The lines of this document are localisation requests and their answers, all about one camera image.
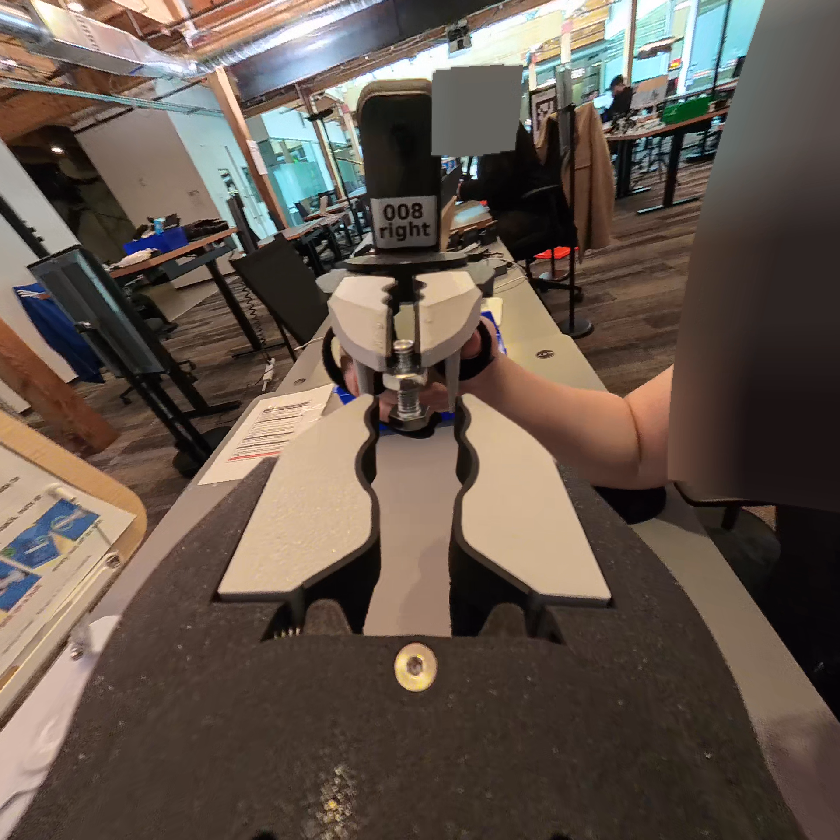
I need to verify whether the person's right hand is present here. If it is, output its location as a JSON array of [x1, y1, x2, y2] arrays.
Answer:
[[341, 346, 527, 422]]

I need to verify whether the wooden desk with black legs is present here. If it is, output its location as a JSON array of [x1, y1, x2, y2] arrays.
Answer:
[[108, 226, 265, 360]]

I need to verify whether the beige coat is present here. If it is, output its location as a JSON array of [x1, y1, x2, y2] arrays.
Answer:
[[538, 101, 615, 252]]

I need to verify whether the green box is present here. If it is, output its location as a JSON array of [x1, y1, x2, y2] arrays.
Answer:
[[661, 98, 714, 126]]

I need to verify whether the black mesh office chair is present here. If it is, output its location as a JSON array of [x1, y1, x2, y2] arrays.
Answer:
[[230, 233, 329, 363]]

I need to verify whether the silver ventilation duct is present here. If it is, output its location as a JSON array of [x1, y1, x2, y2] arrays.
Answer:
[[0, 0, 221, 81]]

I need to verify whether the white plastic bag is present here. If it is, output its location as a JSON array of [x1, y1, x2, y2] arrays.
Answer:
[[0, 613, 122, 818]]

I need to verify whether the blue cloth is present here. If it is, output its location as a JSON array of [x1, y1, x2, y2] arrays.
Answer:
[[13, 282, 106, 385]]

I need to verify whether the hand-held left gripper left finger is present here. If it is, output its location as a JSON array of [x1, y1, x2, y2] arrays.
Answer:
[[217, 394, 383, 608]]

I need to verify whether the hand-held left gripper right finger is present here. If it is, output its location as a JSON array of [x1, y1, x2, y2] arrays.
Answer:
[[451, 394, 613, 608]]

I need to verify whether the tilted dark panel on stand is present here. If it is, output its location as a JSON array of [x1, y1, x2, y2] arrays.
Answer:
[[28, 245, 240, 480]]

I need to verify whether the wooden instruction board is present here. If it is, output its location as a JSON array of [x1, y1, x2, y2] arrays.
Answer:
[[0, 407, 149, 723]]

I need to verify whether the blue storage bin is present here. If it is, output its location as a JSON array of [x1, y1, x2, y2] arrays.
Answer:
[[123, 225, 189, 256]]

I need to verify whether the silver hex bolt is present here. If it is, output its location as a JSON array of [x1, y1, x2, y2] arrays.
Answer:
[[387, 340, 432, 432]]

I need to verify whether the long wooden desk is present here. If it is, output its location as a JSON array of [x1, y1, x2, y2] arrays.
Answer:
[[607, 108, 732, 215]]

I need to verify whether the black coat stand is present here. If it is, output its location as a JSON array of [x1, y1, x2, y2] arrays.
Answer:
[[554, 62, 595, 340]]

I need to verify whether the person's right forearm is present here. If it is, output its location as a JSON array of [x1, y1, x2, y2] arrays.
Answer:
[[512, 357, 677, 491]]

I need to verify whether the white barcode label sheet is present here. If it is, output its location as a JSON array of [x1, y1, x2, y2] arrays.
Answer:
[[197, 384, 336, 487]]

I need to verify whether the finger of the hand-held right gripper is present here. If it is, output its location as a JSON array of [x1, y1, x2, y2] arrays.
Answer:
[[327, 274, 399, 396], [419, 271, 483, 399]]

